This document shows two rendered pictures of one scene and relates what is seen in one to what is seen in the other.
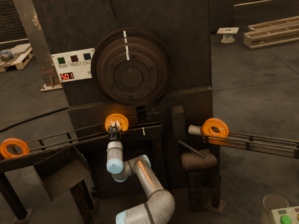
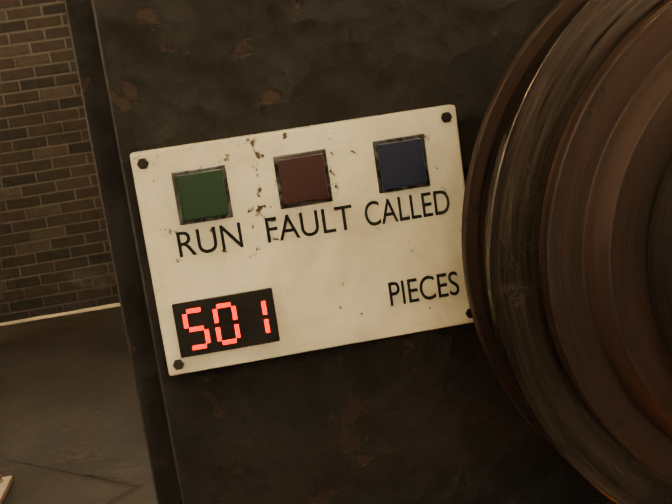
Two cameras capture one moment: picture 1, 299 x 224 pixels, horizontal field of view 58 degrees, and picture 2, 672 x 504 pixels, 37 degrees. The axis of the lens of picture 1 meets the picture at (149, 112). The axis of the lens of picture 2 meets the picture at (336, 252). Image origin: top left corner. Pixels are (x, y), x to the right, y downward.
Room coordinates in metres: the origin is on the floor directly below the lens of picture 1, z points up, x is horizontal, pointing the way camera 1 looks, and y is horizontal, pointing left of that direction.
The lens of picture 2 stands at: (0.82, 0.50, 1.27)
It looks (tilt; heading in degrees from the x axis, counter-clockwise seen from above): 10 degrees down; 351
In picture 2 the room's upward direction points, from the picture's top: 8 degrees counter-clockwise
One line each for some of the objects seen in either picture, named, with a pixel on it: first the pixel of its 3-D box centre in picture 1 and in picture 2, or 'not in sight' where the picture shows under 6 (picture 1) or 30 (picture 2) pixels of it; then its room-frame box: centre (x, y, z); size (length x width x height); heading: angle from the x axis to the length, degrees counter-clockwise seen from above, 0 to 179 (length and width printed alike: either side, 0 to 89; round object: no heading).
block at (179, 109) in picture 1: (178, 123); not in sight; (1.48, -0.18, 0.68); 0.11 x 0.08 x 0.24; 177
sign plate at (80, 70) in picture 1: (77, 65); (311, 239); (1.60, 0.39, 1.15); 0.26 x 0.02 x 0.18; 87
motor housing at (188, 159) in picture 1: (200, 181); not in sight; (1.33, -0.27, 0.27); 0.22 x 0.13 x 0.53; 87
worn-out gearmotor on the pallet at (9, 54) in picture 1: (9, 54); not in sight; (5.51, 2.60, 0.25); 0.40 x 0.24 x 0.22; 177
